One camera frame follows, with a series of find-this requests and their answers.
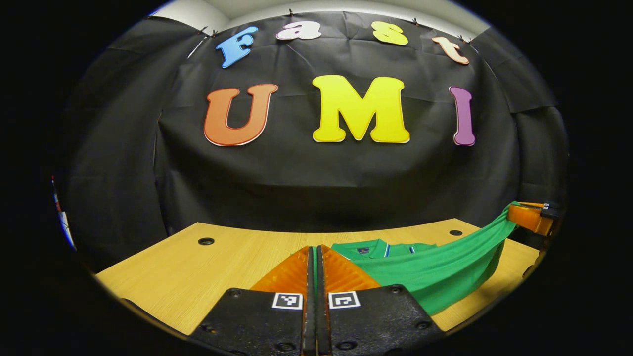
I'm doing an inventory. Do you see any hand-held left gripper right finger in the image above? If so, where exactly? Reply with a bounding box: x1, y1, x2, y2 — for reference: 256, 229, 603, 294
316, 245, 446, 356

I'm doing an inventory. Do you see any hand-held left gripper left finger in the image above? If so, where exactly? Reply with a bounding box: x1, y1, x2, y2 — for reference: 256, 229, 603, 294
190, 246, 317, 356

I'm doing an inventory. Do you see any green T-shirt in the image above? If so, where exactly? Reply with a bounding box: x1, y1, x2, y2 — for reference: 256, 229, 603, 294
312, 202, 520, 316

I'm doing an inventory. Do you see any black backdrop cloth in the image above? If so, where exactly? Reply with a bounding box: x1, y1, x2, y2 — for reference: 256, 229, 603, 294
54, 11, 569, 272

